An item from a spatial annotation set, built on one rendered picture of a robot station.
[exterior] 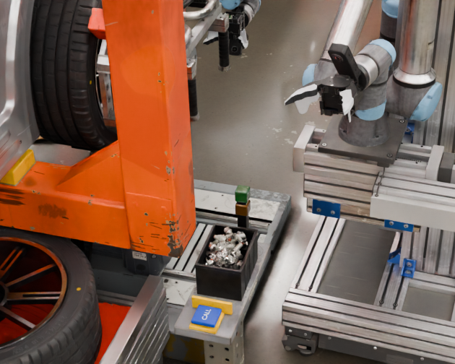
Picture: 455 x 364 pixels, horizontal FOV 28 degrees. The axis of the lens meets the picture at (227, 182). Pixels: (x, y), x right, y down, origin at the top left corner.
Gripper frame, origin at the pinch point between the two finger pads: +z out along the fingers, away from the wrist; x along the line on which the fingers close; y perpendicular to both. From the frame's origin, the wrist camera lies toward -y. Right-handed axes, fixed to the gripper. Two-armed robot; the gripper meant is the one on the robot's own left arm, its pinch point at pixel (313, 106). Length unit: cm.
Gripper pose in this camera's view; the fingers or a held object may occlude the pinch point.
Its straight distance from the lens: 201.4
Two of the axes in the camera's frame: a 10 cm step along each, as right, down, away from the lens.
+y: 1.4, 8.5, 5.1
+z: -5.5, 5.0, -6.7
